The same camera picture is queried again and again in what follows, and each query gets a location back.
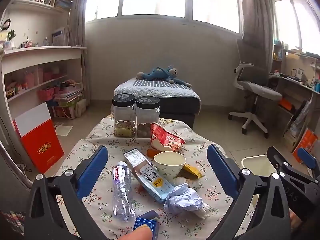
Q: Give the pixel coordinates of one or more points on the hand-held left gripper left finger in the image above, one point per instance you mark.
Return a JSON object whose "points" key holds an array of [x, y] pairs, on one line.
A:
{"points": [[93, 170]]}

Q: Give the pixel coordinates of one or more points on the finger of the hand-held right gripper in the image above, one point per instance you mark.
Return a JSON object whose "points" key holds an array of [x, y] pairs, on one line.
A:
{"points": [[275, 156], [307, 159]]}

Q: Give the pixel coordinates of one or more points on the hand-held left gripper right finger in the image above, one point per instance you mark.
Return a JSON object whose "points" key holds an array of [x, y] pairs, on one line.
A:
{"points": [[221, 170]]}

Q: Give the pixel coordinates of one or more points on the white trash bin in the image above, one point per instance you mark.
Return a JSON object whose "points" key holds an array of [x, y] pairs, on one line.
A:
{"points": [[257, 162]]}

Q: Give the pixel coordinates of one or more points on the yellow wrapper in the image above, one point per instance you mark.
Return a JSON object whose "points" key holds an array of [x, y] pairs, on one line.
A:
{"points": [[192, 172]]}

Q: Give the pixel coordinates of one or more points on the clear plastic water bottle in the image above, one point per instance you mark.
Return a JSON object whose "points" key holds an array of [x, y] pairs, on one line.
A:
{"points": [[122, 192]]}

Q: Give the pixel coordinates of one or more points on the pale blue tissue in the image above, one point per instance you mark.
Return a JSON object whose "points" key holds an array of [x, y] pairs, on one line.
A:
{"points": [[183, 200]]}

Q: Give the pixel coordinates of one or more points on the white paper cup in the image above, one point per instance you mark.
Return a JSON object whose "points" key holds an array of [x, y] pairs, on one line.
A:
{"points": [[168, 165]]}

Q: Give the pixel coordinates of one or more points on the blue and white milk carton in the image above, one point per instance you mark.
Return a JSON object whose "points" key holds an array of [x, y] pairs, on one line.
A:
{"points": [[150, 180]]}

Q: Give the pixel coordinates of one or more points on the orange peel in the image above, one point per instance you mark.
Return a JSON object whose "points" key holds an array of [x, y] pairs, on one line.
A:
{"points": [[152, 153]]}

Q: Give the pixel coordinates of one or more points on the crushed red noodle cup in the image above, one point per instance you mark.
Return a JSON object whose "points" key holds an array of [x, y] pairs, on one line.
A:
{"points": [[166, 137]]}

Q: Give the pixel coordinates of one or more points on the blue snack packet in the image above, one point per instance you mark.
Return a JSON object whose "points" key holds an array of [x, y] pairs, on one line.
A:
{"points": [[146, 223]]}

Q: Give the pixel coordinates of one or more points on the person's right hand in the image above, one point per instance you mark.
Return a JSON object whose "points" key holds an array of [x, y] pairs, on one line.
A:
{"points": [[297, 224]]}

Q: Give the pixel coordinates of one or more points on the person's left hand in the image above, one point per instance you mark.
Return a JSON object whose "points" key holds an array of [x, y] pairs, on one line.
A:
{"points": [[136, 233]]}

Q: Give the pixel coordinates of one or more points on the orange cardboard box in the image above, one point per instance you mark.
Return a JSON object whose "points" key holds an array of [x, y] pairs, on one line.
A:
{"points": [[306, 140]]}

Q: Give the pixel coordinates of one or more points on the floral tablecloth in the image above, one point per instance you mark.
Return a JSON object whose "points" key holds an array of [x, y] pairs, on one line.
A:
{"points": [[110, 140]]}

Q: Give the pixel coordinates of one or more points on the clear plastic bag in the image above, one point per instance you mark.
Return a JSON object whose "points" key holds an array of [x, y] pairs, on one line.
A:
{"points": [[300, 120]]}

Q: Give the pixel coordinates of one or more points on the sheet of paper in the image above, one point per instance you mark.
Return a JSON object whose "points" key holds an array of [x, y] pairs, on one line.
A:
{"points": [[63, 130]]}

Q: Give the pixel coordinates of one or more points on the orange case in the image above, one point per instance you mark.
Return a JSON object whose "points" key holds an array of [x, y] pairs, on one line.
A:
{"points": [[285, 104]]}

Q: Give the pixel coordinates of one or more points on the red and white box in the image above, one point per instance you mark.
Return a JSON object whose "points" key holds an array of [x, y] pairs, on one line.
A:
{"points": [[41, 140]]}

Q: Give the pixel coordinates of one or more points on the clear jar with pale nuts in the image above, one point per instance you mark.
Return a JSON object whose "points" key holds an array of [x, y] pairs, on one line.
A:
{"points": [[123, 115]]}

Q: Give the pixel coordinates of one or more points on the cream plush slipper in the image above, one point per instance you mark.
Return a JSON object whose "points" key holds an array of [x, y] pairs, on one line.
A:
{"points": [[81, 107]]}

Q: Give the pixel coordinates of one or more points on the grey and white office chair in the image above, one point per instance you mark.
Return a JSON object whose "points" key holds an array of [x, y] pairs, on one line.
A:
{"points": [[260, 90]]}

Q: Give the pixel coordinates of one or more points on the wooden desk with shelves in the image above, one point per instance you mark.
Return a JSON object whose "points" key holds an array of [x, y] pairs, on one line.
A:
{"points": [[297, 87]]}

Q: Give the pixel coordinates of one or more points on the clear jar with brown nuts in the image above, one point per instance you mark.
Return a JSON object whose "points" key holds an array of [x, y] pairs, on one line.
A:
{"points": [[147, 117]]}

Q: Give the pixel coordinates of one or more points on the dark grey bed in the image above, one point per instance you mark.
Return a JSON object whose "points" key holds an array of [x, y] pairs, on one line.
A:
{"points": [[175, 107]]}

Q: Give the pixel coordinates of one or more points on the pink basket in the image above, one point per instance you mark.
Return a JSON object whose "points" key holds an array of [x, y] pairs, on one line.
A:
{"points": [[46, 94]]}

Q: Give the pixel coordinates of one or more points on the grey quilted blanket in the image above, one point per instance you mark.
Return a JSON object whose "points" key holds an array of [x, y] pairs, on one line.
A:
{"points": [[160, 91]]}

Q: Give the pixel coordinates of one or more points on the blue plush monkey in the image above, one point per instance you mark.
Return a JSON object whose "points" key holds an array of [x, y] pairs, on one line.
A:
{"points": [[157, 74]]}

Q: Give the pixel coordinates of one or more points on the white shelf unit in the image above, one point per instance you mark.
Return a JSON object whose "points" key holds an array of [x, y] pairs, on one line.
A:
{"points": [[37, 55]]}

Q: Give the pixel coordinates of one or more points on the small window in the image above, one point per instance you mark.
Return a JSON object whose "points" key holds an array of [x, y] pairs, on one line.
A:
{"points": [[290, 22]]}

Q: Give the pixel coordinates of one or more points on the white and blue card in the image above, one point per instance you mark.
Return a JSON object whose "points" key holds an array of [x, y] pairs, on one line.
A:
{"points": [[58, 36]]}

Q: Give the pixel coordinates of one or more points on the grey curtain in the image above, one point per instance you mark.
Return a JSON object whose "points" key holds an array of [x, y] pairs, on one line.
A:
{"points": [[77, 30], [257, 17]]}

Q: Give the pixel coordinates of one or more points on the small potted plant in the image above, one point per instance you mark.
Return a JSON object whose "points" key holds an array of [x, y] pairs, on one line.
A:
{"points": [[10, 36]]}

